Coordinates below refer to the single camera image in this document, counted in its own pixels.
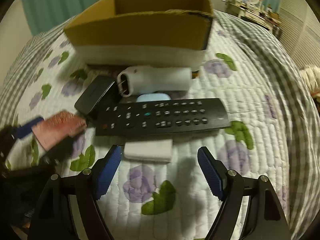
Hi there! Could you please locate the black remote control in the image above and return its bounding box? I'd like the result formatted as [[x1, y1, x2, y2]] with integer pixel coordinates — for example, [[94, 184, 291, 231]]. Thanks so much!
[[95, 98, 231, 138]]

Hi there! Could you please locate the white dressing table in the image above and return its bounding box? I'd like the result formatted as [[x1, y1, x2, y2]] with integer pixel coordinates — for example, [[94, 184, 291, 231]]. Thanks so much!
[[225, 0, 281, 33]]

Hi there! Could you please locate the white floral quilted mat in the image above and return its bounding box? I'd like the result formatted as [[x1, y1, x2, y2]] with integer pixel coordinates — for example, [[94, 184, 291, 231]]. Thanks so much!
[[1, 11, 292, 239]]

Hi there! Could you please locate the light blue earbuds case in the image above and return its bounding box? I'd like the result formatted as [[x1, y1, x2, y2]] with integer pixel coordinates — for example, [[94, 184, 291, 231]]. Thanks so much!
[[136, 93, 171, 102]]

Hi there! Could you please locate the white louvered wardrobe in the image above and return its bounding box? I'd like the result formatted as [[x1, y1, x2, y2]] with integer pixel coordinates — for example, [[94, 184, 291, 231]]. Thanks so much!
[[278, 0, 319, 68]]

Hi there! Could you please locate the small white box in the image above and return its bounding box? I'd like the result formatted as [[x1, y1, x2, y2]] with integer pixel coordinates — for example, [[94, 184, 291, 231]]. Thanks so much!
[[124, 139, 173, 163]]

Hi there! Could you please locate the brown cardboard box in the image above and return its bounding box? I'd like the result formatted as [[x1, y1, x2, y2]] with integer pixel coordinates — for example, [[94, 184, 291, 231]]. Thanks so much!
[[64, 0, 213, 68]]

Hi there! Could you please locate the white puffer jacket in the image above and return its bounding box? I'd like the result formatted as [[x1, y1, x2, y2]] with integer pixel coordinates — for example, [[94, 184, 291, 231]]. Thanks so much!
[[299, 64, 320, 98]]

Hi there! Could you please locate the white handheld device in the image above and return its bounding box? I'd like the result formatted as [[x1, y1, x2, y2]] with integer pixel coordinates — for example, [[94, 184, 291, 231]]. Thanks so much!
[[117, 66, 193, 98]]

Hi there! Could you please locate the green checkered bed cover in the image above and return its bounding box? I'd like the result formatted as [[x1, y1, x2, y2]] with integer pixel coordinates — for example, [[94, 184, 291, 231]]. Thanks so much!
[[1, 11, 319, 239]]

